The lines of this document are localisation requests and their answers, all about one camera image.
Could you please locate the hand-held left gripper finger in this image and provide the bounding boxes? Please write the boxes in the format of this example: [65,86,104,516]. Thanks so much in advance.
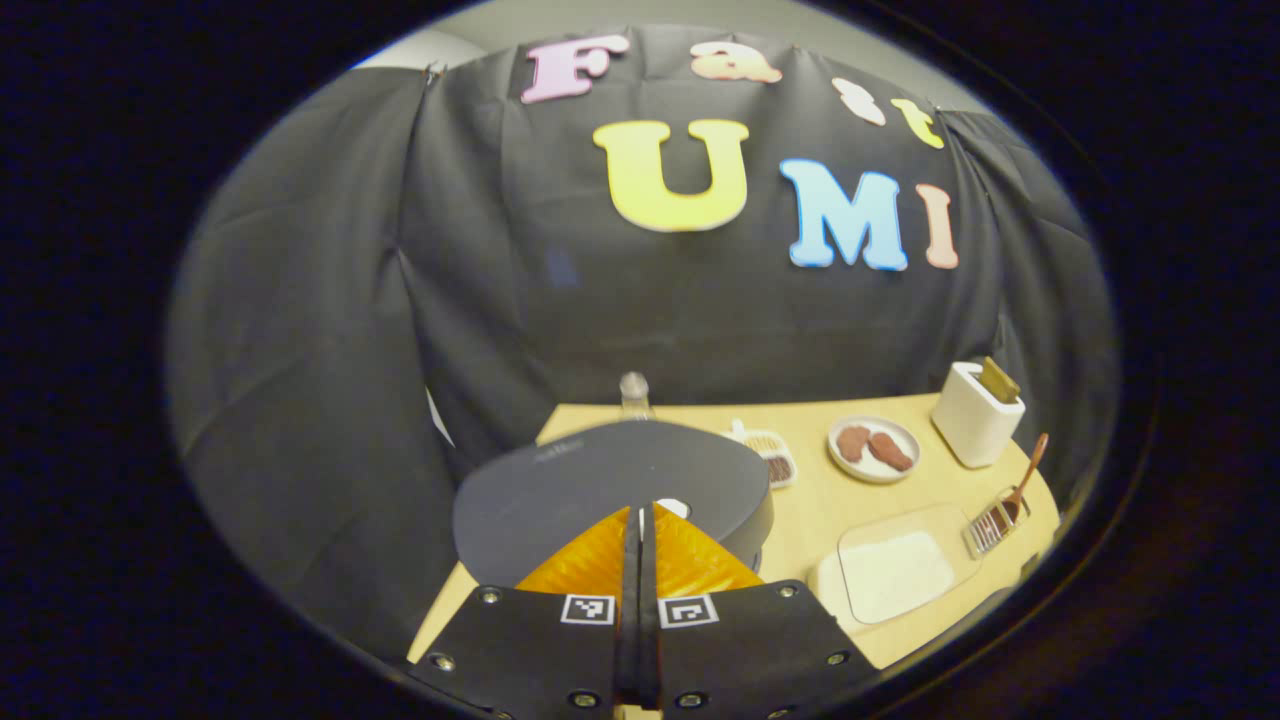
[405,505,641,717]
[640,502,881,719]

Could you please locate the dark grey rice cooker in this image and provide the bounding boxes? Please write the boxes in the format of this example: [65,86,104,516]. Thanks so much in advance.
[452,420,776,591]

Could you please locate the clear tray of white rice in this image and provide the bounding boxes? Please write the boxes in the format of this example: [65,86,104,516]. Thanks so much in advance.
[810,503,986,626]

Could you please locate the clear wire chopstick holder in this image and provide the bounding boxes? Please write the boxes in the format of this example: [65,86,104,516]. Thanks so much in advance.
[962,487,1031,558]

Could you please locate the brown wooden spoon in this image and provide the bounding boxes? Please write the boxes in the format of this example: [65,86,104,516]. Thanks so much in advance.
[1000,433,1049,523]

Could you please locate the white divided dish of beans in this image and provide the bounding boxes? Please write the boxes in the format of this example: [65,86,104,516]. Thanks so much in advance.
[725,420,798,489]

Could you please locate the round white plate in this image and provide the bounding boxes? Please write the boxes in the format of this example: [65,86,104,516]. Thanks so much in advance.
[828,416,921,485]

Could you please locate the black backdrop cloth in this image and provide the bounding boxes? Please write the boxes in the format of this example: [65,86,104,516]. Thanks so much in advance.
[165,25,1121,661]

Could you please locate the white toaster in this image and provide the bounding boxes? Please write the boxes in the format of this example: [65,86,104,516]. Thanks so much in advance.
[931,361,1027,469]

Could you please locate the brown bread slice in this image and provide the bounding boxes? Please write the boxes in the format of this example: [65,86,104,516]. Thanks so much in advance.
[975,357,1021,404]

